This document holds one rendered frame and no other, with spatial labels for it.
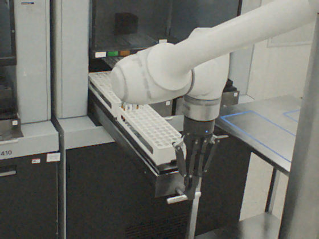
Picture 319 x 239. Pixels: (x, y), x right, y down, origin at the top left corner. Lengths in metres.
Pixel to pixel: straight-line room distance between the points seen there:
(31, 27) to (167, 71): 0.73
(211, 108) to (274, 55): 2.56
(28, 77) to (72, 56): 0.16
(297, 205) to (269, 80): 3.02
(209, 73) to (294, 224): 0.44
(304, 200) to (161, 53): 0.41
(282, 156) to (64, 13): 0.82
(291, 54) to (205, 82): 2.73
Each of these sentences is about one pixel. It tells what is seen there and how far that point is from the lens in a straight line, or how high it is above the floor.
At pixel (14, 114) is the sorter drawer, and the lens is 1.53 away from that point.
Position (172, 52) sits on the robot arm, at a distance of 0.88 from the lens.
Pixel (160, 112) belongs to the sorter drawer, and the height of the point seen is 0.76.
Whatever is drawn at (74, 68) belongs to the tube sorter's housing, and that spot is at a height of 0.93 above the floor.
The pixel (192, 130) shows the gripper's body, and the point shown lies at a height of 0.98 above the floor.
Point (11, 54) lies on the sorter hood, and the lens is 1.53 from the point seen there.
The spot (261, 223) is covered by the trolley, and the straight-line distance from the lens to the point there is 2.02.
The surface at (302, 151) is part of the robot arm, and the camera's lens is 0.63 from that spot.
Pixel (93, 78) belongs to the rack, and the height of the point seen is 0.86.
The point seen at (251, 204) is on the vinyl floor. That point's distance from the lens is 2.63.
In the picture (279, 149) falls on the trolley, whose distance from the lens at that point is 1.42.
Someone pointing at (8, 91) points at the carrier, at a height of 0.87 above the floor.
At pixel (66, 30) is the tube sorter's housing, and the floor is 1.06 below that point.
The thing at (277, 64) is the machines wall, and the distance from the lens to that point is 3.65.
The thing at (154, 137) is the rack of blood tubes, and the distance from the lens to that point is 1.29.
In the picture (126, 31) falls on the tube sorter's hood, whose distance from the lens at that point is 1.62.
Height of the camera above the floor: 1.46
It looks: 22 degrees down
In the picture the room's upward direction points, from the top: 4 degrees clockwise
